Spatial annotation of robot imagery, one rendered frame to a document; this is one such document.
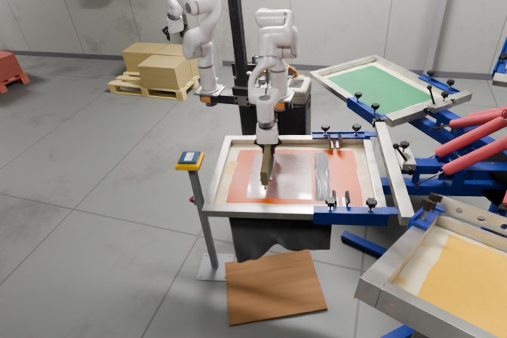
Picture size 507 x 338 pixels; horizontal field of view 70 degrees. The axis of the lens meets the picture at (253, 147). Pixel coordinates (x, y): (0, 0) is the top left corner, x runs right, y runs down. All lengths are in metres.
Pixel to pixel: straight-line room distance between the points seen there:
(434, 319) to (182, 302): 2.04
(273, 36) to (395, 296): 1.20
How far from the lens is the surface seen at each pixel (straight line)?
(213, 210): 1.60
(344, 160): 1.88
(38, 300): 2.99
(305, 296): 2.45
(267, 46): 1.60
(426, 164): 1.80
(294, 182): 1.74
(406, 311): 0.68
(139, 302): 2.65
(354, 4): 4.80
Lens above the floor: 2.11
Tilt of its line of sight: 36 degrees down
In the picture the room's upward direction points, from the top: 6 degrees counter-clockwise
